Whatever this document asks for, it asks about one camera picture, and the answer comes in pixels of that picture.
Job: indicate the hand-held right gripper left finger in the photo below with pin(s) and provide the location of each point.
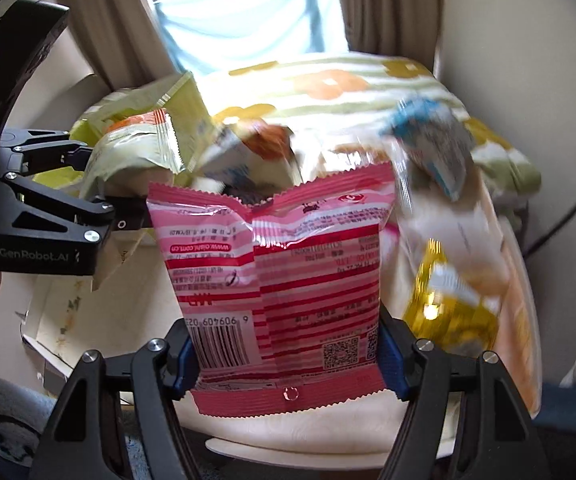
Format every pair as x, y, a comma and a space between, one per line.
180, 360

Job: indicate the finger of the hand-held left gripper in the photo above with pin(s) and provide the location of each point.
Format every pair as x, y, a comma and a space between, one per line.
42, 147
67, 205

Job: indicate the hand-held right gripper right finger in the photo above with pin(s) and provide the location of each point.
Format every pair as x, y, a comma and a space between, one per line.
393, 355

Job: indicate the green orange snack packet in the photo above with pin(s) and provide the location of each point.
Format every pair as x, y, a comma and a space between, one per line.
132, 150

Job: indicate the pink striped snack packet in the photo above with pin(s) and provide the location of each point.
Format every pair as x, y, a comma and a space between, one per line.
293, 285

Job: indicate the gold foil snack packet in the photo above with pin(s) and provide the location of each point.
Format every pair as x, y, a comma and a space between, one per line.
448, 310

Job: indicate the pale peach floral cloth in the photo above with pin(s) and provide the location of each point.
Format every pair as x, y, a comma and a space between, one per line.
520, 330

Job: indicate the beige curtain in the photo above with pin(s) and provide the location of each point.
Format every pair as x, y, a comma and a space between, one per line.
117, 20
383, 5

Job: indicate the large pale green snack bag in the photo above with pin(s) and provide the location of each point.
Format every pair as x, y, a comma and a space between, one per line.
187, 110

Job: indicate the grey plush clothing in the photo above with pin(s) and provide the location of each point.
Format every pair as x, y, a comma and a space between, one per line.
2, 425

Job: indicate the dark blue cloth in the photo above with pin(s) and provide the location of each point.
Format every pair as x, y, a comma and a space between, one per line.
573, 402

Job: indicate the white orange snack packet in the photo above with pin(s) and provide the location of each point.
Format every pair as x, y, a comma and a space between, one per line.
253, 160

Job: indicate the blue white snack packet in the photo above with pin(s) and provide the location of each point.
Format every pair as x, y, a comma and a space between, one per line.
433, 140

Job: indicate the light blue cloth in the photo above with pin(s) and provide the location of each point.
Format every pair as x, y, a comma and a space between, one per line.
248, 25

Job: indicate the floral striped duvet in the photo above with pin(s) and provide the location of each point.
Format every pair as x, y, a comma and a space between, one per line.
328, 90

